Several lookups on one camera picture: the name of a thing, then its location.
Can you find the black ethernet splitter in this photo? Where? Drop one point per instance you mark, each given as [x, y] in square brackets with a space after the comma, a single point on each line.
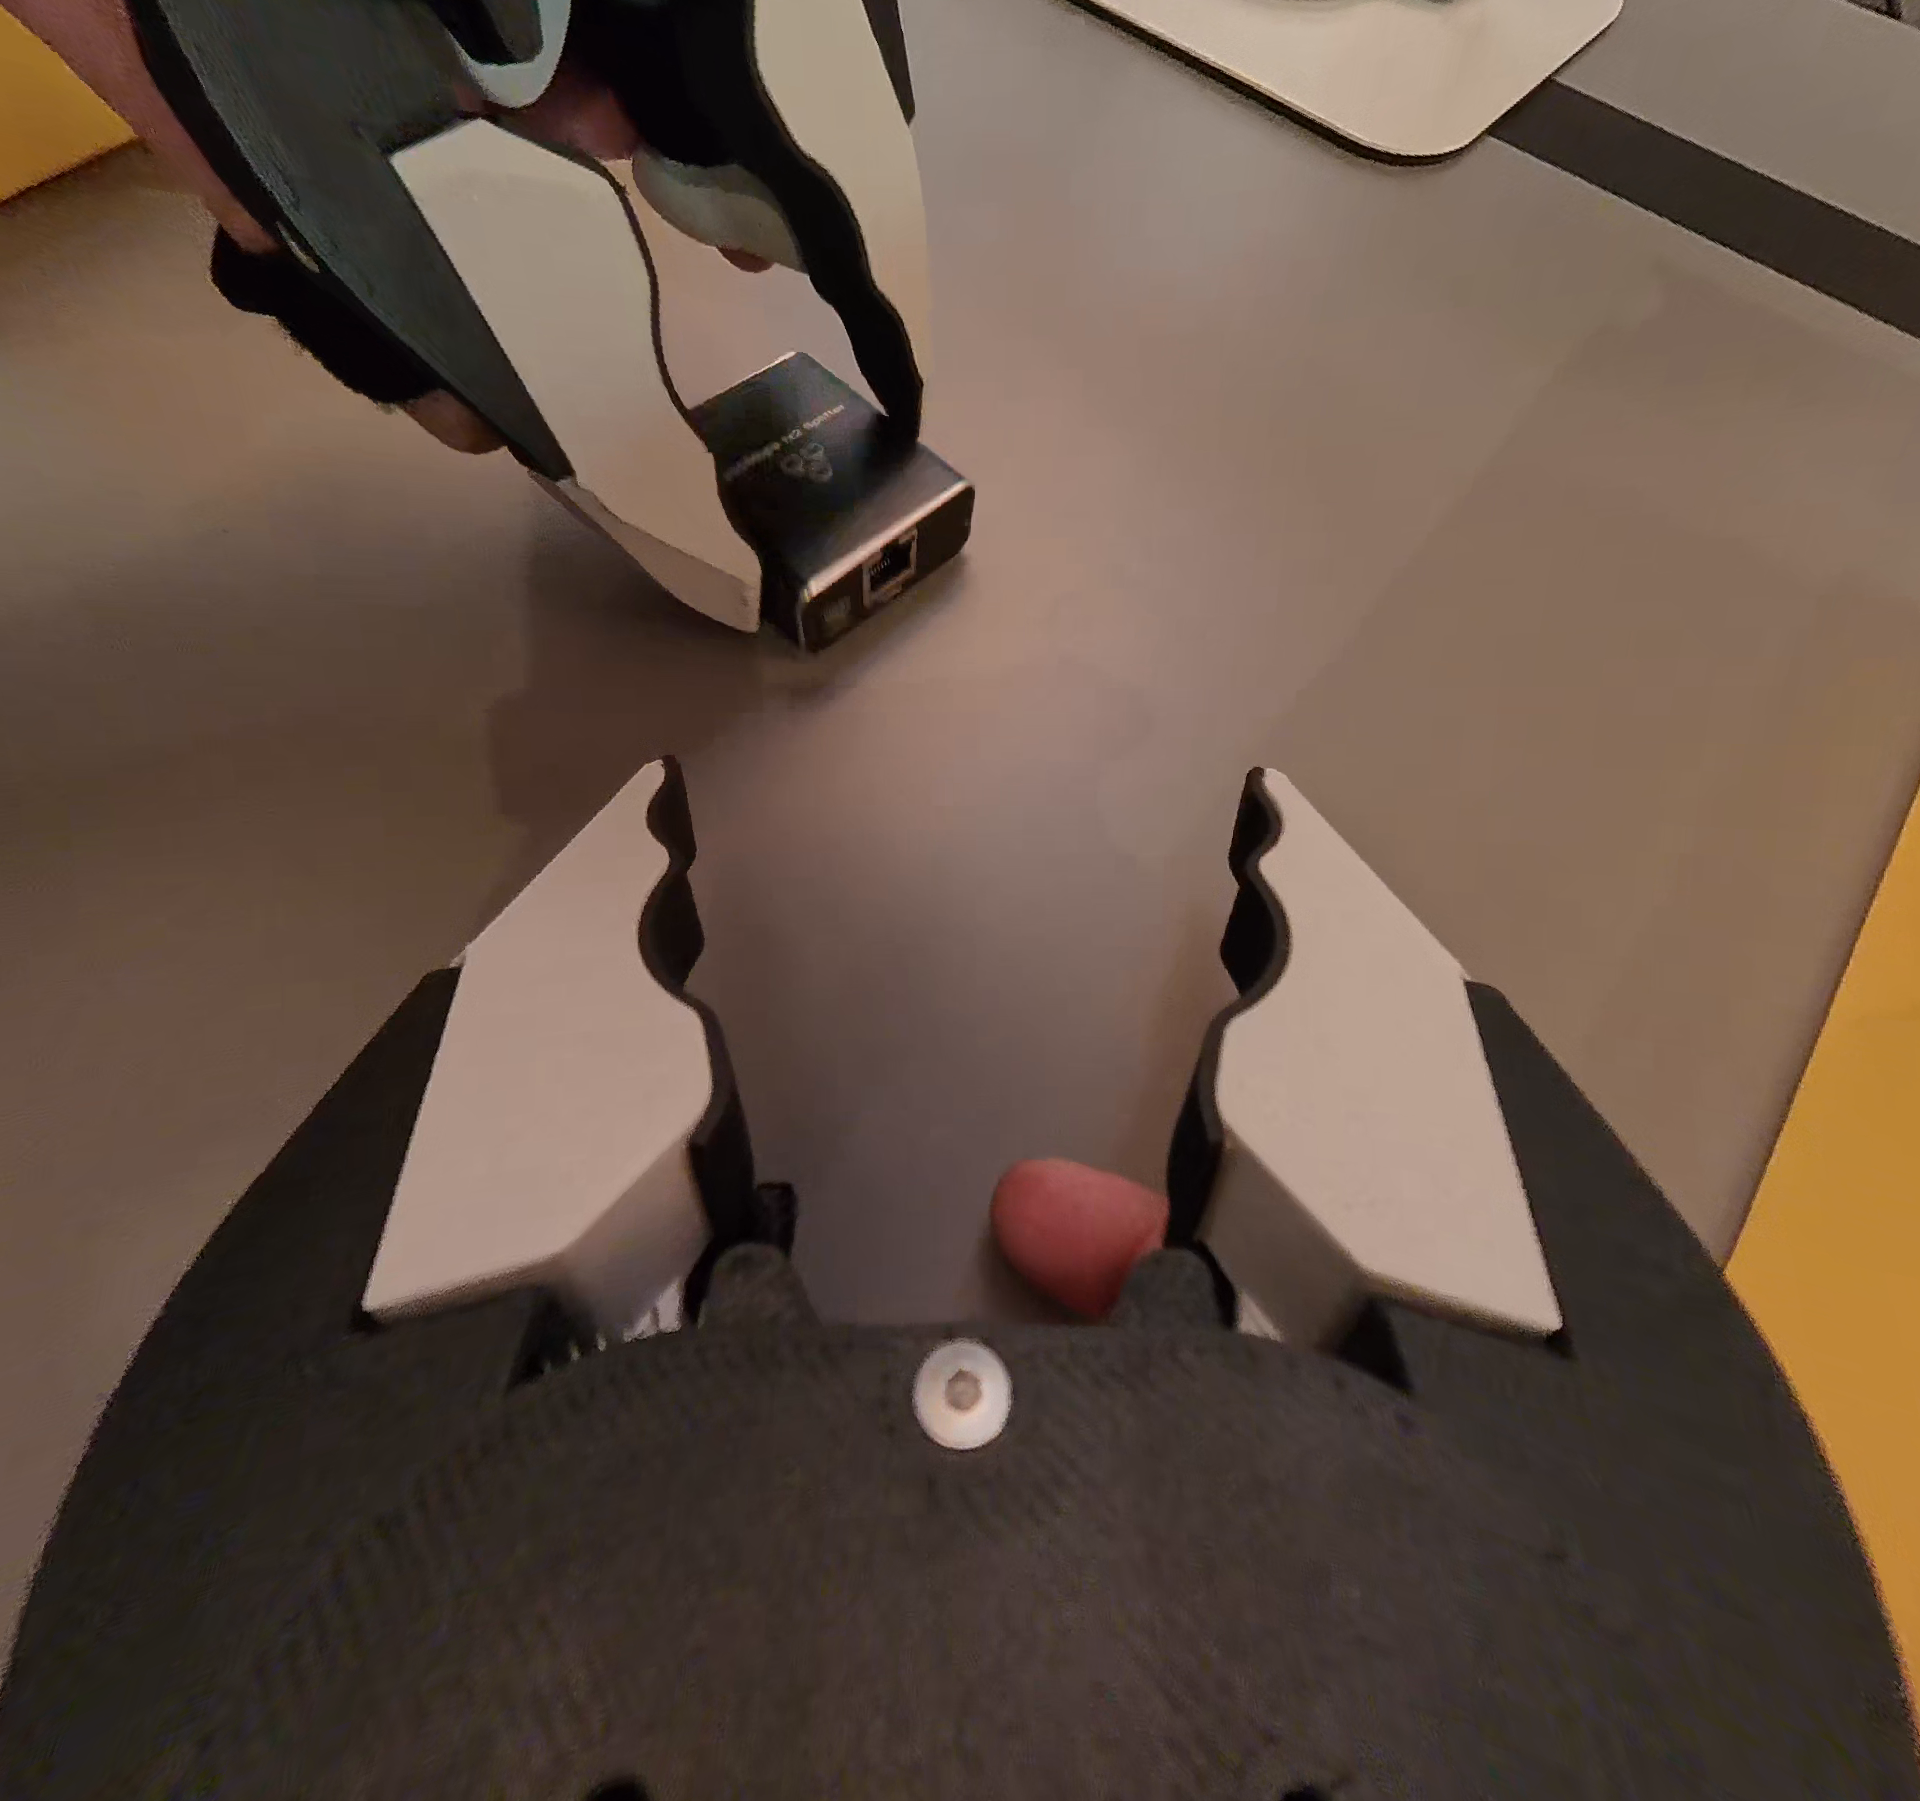
[779, 466]

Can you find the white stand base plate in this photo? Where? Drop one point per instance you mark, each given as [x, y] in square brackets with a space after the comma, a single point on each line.
[1352, 61]

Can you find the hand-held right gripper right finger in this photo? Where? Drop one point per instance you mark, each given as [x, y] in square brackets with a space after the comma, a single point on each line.
[1380, 1112]

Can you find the person's right hand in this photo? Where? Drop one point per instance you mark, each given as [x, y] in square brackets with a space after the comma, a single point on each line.
[1080, 1232]

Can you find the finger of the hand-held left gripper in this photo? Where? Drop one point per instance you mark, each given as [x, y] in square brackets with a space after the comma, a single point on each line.
[555, 330]
[840, 182]

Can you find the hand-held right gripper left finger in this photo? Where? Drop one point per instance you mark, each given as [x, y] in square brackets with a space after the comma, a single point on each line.
[555, 1079]

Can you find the yellow plastic bin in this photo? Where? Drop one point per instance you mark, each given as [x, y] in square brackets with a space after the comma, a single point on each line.
[45, 108]
[1863, 1308]

